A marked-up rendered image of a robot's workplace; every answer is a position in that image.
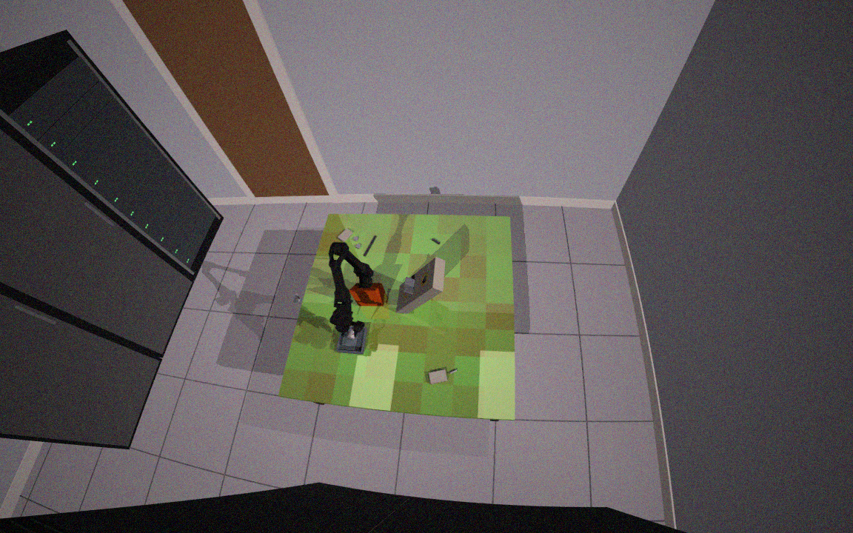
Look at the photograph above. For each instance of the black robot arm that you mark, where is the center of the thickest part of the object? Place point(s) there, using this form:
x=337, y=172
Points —
x=341, y=292

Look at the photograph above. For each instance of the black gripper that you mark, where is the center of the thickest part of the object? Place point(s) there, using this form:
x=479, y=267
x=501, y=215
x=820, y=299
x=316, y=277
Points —
x=357, y=326

